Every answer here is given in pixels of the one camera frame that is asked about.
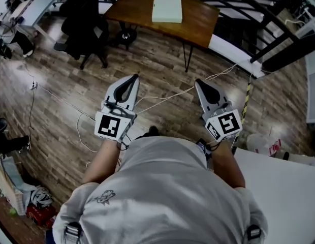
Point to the person's grey shirt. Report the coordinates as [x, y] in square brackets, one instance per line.
[160, 187]

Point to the black waist device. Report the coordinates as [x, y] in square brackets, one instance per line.
[204, 146]

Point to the yellow black striped strip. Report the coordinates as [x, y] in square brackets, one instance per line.
[245, 103]

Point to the white power strip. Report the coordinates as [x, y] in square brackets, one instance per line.
[33, 86]

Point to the white table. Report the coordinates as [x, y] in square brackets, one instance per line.
[279, 192]
[45, 1]

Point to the black metal railing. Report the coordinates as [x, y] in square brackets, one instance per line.
[274, 16]

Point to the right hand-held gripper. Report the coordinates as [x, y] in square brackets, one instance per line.
[227, 122]

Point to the pale green box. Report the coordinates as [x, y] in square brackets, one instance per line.
[167, 9]

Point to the white ledge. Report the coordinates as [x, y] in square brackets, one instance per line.
[231, 52]

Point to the person's left forearm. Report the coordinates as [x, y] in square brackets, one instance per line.
[101, 161]

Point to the white cabinet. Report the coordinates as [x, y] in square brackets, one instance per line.
[313, 90]

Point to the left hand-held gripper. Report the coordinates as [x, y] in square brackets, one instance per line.
[108, 123]

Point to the white cardboard box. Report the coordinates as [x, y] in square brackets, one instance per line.
[302, 159]

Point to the red box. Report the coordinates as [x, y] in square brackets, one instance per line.
[39, 215]

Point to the clear plastic bag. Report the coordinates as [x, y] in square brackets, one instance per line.
[261, 144]

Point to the black office chair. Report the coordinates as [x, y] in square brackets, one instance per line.
[81, 22]

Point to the person's right forearm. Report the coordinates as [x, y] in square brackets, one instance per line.
[227, 166]

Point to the person's black trousers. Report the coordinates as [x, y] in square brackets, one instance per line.
[153, 131]

